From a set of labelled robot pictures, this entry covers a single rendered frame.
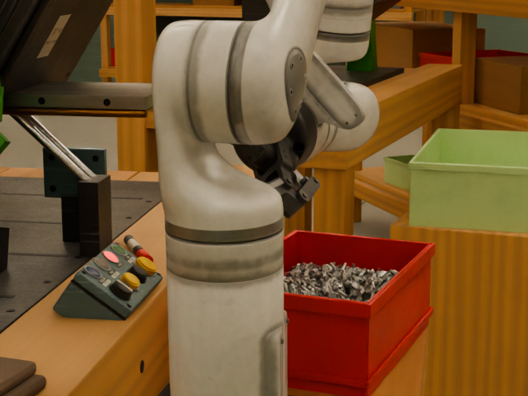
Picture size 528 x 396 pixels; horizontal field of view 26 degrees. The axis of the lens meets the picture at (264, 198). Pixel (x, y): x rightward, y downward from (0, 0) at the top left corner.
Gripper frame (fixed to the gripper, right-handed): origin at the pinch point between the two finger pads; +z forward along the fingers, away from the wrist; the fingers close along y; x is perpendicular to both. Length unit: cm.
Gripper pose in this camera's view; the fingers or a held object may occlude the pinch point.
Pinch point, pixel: (224, 152)
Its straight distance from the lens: 95.4
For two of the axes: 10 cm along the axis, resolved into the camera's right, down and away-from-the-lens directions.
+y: -6.5, -7.6, 0.9
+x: 6.8, -6.3, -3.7
